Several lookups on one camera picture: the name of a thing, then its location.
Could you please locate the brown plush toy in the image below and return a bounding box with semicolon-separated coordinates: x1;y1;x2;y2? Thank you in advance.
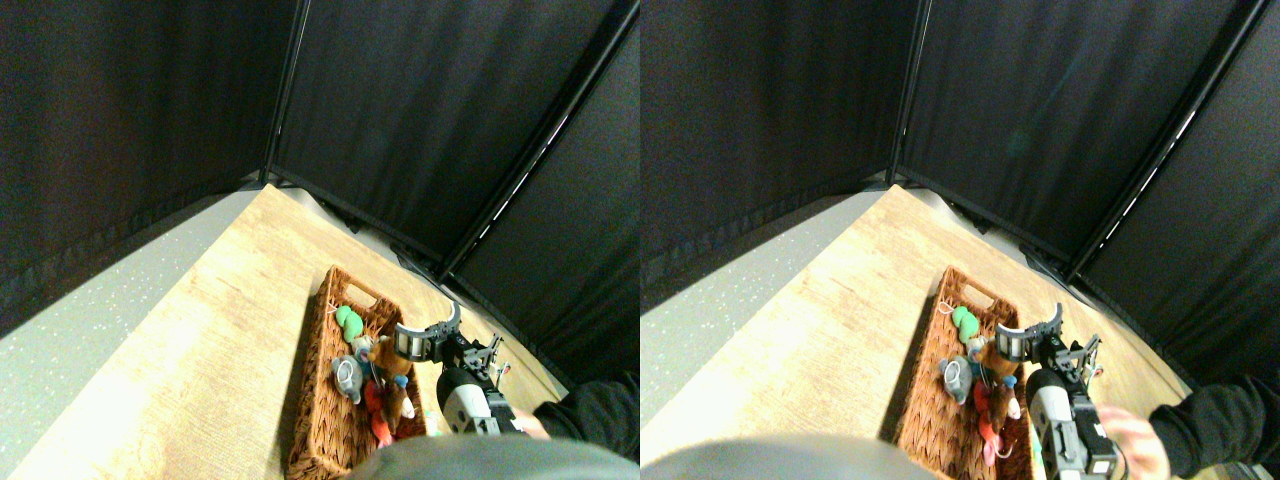
370;340;418;423
980;340;1023;423

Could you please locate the green toy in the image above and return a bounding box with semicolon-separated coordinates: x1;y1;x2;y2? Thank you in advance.
334;304;367;342
949;304;982;342

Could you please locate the red toy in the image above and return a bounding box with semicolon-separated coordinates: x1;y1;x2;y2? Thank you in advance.
362;380;401;449
974;384;1015;467

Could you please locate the person's hand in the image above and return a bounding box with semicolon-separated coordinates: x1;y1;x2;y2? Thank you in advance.
512;408;553;443
1094;404;1173;480

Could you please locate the black curtain stand foot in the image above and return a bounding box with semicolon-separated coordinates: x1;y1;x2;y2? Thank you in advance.
392;243;447;283
318;198;365;234
1020;243;1073;283
945;198;991;234

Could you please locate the brown wicker basket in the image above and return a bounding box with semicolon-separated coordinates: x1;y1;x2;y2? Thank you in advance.
893;265;1037;480
286;265;431;479

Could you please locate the black curtain stand pole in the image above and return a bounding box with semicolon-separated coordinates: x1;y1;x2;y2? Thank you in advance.
438;0;641;283
260;0;312;187
1066;0;1270;283
886;0;934;187

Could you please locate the black bracket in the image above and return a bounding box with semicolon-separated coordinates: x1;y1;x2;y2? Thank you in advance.
1068;334;1104;383

